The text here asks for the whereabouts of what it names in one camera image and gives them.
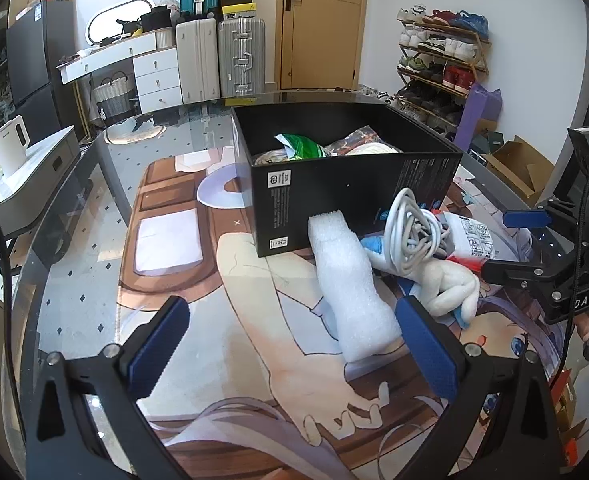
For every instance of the rows of sneakers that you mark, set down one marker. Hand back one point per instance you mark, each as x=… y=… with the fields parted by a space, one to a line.
x=459 y=50

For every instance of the black fridge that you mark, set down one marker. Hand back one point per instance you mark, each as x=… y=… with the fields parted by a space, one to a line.
x=34 y=60

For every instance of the woven basket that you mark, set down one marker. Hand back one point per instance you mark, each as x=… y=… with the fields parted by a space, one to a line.
x=112 y=97

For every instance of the green and white packet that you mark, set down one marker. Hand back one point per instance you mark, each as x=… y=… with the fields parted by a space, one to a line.
x=302 y=147

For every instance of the open cardboard box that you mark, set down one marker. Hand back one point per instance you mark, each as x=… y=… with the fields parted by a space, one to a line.
x=524 y=160

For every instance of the silver suitcase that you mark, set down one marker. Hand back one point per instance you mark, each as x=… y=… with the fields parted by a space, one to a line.
x=242 y=55

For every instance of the black bag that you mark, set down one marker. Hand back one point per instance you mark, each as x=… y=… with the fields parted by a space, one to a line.
x=157 y=17

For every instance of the wooden shoe rack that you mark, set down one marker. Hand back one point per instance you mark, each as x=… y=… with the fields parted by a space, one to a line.
x=467 y=62

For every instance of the red and white packet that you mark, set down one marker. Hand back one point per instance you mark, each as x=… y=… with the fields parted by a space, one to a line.
x=471 y=237

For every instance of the purple yoga mat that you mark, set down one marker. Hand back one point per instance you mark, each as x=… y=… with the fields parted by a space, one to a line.
x=479 y=110

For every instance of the printed cartoon table mat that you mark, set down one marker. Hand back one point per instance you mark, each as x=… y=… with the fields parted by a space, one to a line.
x=254 y=310

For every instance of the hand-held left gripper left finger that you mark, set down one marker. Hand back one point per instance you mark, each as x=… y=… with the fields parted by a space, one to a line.
x=159 y=350

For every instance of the black cardboard box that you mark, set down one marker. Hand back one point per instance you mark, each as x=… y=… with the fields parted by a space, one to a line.
x=324 y=190

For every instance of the oval mirror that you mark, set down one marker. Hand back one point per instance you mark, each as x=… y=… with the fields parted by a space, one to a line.
x=114 y=20

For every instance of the white ribbed canister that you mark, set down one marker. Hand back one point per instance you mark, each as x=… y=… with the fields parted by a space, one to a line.
x=165 y=38

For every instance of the white suitcase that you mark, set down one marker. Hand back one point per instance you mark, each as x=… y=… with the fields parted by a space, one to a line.
x=197 y=60

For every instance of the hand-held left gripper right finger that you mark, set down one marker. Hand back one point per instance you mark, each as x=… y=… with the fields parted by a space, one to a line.
x=427 y=355

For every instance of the white vanity desk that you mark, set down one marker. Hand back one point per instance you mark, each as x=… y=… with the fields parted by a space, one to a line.
x=154 y=70

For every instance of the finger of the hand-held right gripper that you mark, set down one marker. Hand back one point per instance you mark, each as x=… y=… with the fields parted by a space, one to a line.
x=509 y=271
x=524 y=218

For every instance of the white foam sheet roll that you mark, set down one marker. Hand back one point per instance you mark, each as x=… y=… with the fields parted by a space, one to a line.
x=349 y=300

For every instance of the white loose sneakers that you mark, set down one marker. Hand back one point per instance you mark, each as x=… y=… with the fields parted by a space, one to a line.
x=377 y=92

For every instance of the wooden door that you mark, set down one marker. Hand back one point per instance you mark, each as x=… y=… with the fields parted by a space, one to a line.
x=324 y=35

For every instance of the white electric kettle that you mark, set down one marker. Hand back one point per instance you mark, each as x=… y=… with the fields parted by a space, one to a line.
x=7 y=150

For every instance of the white side table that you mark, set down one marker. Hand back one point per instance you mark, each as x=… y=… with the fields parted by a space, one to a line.
x=39 y=160

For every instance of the white plush toy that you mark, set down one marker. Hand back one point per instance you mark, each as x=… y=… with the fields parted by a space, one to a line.
x=442 y=285

